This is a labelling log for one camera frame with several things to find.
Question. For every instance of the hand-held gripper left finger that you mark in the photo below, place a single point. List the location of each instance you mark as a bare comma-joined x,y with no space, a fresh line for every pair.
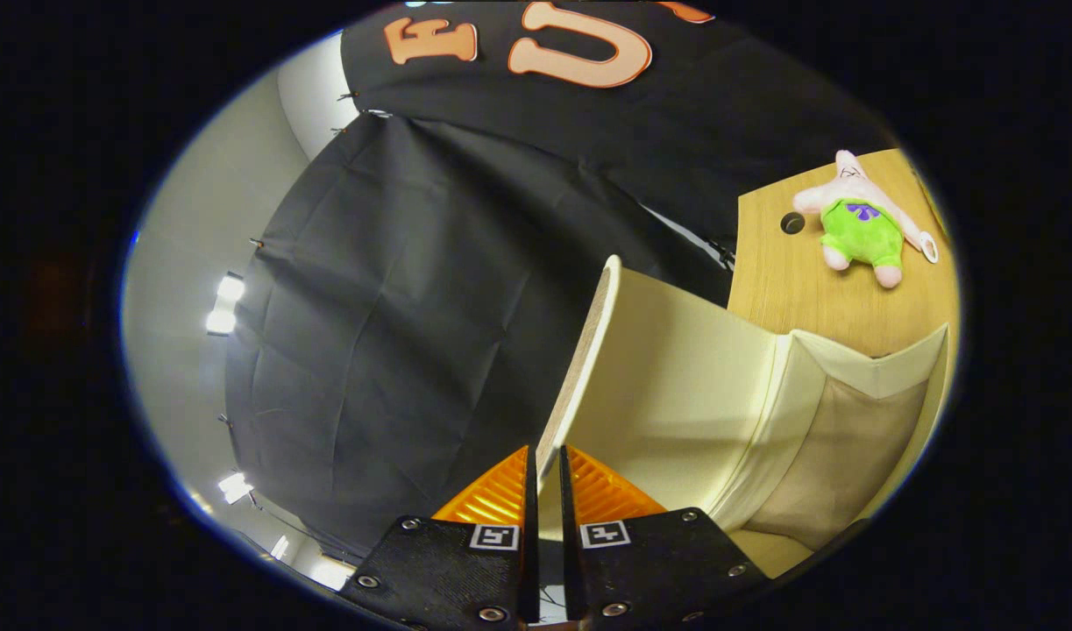
448,570

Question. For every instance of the beige fabric storage box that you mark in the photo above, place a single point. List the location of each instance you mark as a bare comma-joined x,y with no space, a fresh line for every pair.
676,394

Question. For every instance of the pink star plush toy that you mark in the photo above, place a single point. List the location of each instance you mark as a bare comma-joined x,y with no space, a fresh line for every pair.
860,232

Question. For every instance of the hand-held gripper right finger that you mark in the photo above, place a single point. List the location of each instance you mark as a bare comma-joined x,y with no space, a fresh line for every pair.
649,570

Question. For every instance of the row of black cloth clips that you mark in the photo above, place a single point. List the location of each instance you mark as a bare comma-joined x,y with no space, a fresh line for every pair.
256,243

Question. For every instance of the ceiling light panel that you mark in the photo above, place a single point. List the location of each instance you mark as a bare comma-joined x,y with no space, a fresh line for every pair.
224,302
235,486

